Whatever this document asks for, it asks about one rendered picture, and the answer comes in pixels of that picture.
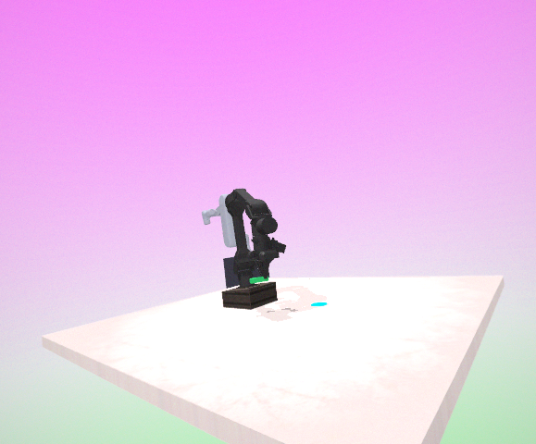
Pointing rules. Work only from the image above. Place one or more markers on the green rectangular post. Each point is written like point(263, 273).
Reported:
point(257, 279)

